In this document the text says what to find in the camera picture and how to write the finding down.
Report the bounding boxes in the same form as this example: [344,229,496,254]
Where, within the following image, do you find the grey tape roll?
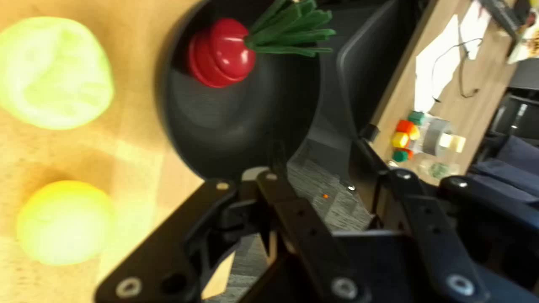
[421,118,467,156]

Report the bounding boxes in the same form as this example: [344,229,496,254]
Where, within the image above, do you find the grey office chair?
[288,0,428,230]

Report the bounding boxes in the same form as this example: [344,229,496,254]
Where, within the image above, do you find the black bowl with pepper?
[160,0,320,178]

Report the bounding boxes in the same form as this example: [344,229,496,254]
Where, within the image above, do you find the wooden office desk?
[373,0,516,183]

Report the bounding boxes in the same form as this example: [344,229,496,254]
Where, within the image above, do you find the yellow green toy apple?
[16,180,113,266]

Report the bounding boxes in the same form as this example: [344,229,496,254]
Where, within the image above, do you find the colourful toy blocks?
[391,111,427,161]

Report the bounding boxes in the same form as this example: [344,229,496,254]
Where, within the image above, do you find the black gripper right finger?
[376,168,416,197]

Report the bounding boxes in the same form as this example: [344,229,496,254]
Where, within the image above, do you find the white paper sheets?
[415,0,491,113]

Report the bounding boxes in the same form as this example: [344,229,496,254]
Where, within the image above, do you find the red toy radish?
[187,0,337,89]

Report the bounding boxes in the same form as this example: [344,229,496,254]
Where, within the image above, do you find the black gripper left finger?
[263,168,288,193]

